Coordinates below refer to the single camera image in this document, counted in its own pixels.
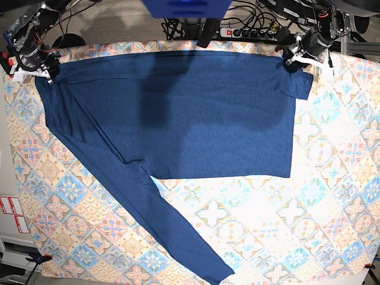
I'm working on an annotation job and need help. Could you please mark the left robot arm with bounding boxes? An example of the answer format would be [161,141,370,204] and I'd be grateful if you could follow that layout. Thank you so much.
[283,1,379,72]

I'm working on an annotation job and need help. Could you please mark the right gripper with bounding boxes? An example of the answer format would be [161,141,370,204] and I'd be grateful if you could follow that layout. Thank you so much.
[11,44,59,83]

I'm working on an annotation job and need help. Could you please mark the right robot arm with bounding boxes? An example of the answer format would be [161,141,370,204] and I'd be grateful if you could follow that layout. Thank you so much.
[1,1,79,83]

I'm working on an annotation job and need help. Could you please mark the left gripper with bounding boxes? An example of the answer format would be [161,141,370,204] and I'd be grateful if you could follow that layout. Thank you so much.
[283,31,334,73]

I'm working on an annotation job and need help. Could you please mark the white power strip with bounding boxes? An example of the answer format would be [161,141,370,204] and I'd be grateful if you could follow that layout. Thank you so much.
[218,27,279,40]

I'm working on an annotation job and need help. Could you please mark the red black clamp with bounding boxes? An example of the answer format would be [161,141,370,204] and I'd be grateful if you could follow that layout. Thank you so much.
[1,52,15,78]

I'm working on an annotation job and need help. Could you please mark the blue box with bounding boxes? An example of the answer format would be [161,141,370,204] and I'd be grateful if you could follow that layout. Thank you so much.
[142,0,232,19]

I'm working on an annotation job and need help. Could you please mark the black orange corner clamp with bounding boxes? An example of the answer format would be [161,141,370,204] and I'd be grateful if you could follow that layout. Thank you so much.
[26,253,52,265]

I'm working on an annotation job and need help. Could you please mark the blue clamp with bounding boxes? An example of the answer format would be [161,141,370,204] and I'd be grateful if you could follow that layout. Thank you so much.
[2,31,20,54]

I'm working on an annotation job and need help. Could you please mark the blue long-sleeve shirt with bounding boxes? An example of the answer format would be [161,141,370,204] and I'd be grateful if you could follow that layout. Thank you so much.
[35,50,314,284]

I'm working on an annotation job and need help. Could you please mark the red white labels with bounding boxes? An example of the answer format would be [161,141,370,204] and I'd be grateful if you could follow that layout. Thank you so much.
[1,195,30,234]

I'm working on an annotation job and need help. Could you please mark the right corner clamp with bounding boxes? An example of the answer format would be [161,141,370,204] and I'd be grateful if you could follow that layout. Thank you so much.
[364,257,380,270]

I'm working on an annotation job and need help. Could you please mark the patterned tablecloth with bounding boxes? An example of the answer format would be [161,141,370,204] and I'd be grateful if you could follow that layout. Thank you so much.
[1,53,379,284]

